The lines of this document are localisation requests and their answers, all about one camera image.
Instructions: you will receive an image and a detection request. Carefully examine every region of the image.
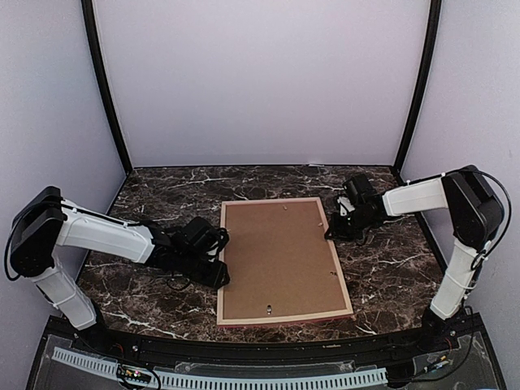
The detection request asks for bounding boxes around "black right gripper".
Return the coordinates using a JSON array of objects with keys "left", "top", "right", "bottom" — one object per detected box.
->
[{"left": 327, "top": 208, "right": 376, "bottom": 241}]

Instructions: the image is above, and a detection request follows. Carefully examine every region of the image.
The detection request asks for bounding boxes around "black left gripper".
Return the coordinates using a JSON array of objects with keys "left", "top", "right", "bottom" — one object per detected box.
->
[{"left": 176, "top": 251, "right": 230, "bottom": 291}]

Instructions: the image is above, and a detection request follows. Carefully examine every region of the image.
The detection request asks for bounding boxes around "brown cardboard backing board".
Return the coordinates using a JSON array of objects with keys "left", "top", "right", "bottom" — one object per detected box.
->
[{"left": 221, "top": 201, "right": 349, "bottom": 320}]

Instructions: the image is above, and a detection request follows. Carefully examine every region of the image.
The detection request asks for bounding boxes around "pink wooden picture frame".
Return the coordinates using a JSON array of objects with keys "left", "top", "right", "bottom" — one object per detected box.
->
[{"left": 216, "top": 197, "right": 354, "bottom": 328}]

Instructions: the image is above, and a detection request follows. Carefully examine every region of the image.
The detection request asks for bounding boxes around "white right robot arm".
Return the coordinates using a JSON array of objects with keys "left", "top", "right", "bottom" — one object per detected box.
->
[{"left": 324, "top": 165, "right": 505, "bottom": 321}]

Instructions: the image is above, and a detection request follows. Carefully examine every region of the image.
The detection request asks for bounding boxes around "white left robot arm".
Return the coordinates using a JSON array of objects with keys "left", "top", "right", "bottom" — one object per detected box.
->
[{"left": 4, "top": 186, "right": 230, "bottom": 354}]

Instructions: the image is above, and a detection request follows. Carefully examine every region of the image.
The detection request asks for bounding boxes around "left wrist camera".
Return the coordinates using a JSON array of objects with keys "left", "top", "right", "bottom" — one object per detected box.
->
[{"left": 181, "top": 217, "right": 229, "bottom": 255}]

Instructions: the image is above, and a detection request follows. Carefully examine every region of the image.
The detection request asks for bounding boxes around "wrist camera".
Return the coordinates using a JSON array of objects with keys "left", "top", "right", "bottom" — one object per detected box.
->
[
  {"left": 343, "top": 174, "right": 377, "bottom": 206},
  {"left": 181, "top": 217, "right": 229, "bottom": 255}
]

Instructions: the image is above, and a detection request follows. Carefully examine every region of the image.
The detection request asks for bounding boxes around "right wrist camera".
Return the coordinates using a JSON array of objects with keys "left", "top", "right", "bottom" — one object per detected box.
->
[{"left": 343, "top": 174, "right": 377, "bottom": 206}]

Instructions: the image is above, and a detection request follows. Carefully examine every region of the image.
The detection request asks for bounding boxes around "white slotted cable duct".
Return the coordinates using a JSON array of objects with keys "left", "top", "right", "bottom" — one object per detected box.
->
[{"left": 51, "top": 347, "right": 388, "bottom": 389}]

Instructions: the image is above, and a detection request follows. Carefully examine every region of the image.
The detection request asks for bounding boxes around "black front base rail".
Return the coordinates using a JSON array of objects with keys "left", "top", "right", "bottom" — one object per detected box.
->
[{"left": 40, "top": 314, "right": 488, "bottom": 379}]

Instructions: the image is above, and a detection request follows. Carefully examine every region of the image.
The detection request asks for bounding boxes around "right black corner post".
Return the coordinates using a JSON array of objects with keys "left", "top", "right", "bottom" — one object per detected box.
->
[{"left": 393, "top": 0, "right": 442, "bottom": 173}]

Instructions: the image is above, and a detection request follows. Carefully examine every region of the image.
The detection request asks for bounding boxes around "black corner post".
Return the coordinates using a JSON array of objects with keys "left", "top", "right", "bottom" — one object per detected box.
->
[
  {"left": 80, "top": 0, "right": 133, "bottom": 176},
  {"left": 393, "top": 0, "right": 442, "bottom": 173}
]

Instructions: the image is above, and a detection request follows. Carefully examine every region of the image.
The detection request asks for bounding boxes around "left black corner post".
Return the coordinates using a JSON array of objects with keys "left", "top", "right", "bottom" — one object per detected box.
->
[{"left": 80, "top": 0, "right": 133, "bottom": 176}]

